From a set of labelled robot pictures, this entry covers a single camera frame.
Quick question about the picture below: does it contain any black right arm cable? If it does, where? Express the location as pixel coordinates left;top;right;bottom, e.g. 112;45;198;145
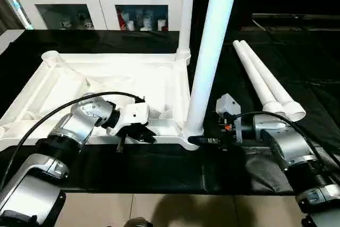
231;111;340;170

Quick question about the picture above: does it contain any pale blue plastic sheet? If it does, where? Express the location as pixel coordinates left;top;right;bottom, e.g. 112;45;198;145
0;0;33;30

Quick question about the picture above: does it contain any small red bottle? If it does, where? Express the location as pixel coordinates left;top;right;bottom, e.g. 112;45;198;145
119;13;129;31

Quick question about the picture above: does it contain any grey curtain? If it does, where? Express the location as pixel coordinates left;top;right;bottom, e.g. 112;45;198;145
0;0;22;32

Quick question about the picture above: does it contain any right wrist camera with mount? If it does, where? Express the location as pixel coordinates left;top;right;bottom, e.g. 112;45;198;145
215;93;243;142

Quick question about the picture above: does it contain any white plastic table top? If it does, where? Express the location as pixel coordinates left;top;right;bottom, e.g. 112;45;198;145
0;51;206;151

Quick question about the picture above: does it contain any long black bar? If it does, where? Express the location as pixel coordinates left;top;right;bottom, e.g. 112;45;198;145
252;13;340;23

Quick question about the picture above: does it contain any white plastic table leg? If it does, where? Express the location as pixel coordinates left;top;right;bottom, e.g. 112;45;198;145
239;40;307;122
232;40;288;116
183;0;242;138
176;0;197;66

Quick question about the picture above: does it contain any dark rounded object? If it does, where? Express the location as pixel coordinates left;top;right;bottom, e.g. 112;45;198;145
125;217;154;227

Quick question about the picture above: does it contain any black work mat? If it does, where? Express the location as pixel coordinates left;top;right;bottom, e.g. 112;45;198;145
0;25;340;196

